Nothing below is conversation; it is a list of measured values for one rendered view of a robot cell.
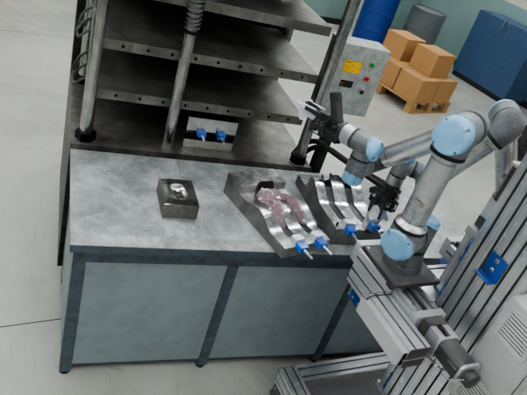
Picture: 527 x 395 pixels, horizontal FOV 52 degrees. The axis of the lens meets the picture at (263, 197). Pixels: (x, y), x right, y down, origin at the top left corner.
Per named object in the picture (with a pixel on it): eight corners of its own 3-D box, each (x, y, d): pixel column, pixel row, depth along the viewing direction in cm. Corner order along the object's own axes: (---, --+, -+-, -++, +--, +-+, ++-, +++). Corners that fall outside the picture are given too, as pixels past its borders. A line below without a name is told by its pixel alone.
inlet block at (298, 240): (314, 262, 228) (318, 252, 225) (305, 264, 225) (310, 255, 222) (296, 243, 236) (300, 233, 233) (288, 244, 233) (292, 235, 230)
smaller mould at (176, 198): (196, 219, 235) (199, 206, 232) (161, 217, 229) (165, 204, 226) (188, 193, 251) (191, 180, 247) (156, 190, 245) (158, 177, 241)
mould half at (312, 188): (378, 246, 257) (389, 223, 251) (329, 244, 248) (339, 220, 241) (338, 187, 296) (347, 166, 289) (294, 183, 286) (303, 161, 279)
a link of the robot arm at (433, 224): (432, 247, 204) (448, 218, 197) (417, 259, 194) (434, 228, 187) (405, 229, 209) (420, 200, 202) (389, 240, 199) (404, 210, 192)
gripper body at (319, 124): (307, 128, 198) (332, 145, 192) (316, 107, 194) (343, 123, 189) (318, 128, 204) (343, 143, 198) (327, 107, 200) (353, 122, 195)
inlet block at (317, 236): (333, 258, 234) (337, 248, 232) (325, 260, 231) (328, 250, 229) (315, 239, 243) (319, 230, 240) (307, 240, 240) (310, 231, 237)
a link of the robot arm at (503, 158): (493, 232, 231) (491, 110, 209) (489, 215, 244) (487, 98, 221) (525, 231, 228) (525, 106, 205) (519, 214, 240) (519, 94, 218)
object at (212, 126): (230, 151, 300) (238, 123, 291) (182, 146, 290) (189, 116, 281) (212, 110, 338) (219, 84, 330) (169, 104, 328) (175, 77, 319)
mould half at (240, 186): (326, 248, 244) (335, 230, 238) (281, 259, 228) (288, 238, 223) (267, 186, 275) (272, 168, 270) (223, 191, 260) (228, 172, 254)
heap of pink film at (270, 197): (310, 223, 246) (315, 210, 242) (278, 229, 236) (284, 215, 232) (278, 191, 262) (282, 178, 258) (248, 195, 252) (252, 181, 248)
